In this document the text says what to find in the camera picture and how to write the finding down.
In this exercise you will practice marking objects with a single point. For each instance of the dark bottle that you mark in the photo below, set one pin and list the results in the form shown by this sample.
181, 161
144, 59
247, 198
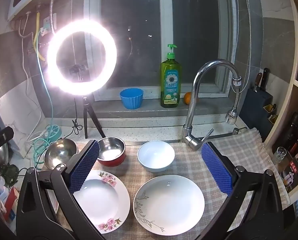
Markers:
290, 135

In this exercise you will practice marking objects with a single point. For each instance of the white window frame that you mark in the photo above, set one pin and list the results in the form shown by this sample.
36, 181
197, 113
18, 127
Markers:
164, 17

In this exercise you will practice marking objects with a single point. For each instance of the checkered cloth mat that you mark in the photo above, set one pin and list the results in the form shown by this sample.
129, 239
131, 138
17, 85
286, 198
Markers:
251, 150

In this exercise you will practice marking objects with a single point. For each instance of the red white box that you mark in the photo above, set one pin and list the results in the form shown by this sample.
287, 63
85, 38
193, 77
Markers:
12, 202

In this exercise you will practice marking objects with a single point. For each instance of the blue ribbed cup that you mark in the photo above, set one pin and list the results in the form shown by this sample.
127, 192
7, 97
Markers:
131, 98

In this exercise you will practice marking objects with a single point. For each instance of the red steel bowl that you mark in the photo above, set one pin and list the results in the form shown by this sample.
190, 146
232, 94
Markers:
111, 150

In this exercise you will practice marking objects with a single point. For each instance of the white wall socket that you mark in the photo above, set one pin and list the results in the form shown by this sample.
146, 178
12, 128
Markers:
45, 26

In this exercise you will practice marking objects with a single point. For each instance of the yellow pipe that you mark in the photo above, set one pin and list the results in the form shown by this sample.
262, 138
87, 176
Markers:
36, 40

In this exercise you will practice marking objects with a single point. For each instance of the red printed box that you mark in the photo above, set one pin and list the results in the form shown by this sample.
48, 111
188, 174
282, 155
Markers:
295, 170

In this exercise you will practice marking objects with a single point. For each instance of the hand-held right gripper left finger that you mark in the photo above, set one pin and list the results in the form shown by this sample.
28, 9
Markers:
85, 166

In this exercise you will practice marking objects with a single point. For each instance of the wooden shelf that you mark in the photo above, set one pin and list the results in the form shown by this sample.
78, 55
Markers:
293, 105

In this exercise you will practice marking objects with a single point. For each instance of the steel pot lid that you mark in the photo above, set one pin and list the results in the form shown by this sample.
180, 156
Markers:
2, 157

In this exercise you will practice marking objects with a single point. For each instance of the black knife block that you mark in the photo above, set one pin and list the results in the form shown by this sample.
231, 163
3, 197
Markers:
256, 110

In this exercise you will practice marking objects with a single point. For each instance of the black tripod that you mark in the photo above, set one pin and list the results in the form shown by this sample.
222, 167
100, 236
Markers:
85, 115

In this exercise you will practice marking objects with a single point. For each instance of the green dish soap bottle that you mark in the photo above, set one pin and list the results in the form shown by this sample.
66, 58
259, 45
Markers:
170, 85

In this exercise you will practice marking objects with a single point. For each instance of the steel sink nozzle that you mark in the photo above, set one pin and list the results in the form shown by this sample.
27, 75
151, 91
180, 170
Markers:
239, 130

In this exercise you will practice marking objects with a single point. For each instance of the clear glass cup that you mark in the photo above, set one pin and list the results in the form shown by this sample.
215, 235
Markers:
279, 155

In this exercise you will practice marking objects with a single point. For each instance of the grey leaf plate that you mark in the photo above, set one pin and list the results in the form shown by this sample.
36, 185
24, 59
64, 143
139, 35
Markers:
169, 203

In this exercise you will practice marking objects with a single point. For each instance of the large steel bowl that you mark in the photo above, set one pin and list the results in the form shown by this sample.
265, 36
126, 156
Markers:
60, 152

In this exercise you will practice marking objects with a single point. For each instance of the white bowl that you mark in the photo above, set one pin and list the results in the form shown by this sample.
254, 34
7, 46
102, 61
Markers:
156, 156

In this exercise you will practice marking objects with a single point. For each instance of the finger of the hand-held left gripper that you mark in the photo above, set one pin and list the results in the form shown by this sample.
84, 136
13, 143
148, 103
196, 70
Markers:
4, 133

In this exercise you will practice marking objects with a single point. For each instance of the orange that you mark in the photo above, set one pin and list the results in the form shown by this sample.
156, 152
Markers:
187, 98

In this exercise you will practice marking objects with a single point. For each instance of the round teal power strip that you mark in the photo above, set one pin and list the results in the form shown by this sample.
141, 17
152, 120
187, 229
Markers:
54, 132

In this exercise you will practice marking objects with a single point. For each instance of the chrome faucet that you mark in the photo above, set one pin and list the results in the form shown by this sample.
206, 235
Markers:
192, 100

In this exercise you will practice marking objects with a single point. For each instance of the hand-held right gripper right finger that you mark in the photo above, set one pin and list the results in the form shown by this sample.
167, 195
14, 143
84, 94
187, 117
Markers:
217, 170

